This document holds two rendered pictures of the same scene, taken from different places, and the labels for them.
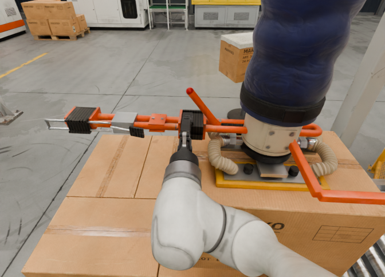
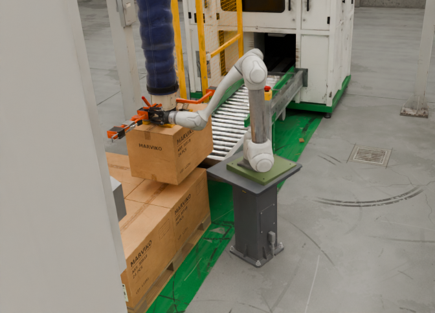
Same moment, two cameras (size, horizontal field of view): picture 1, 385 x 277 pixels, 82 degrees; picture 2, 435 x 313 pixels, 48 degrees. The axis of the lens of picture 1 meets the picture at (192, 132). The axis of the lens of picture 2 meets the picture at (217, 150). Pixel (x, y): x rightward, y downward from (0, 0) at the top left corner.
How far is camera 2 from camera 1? 3.06 m
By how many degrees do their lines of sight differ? 56
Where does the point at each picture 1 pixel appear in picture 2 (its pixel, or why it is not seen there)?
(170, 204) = (186, 113)
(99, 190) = not seen: hidden behind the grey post
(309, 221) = not seen: hidden behind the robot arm
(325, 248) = (204, 133)
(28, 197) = not seen: outside the picture
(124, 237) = (136, 218)
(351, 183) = (193, 106)
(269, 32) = (160, 65)
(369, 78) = (131, 75)
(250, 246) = (202, 112)
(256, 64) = (158, 77)
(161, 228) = (191, 116)
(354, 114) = (136, 102)
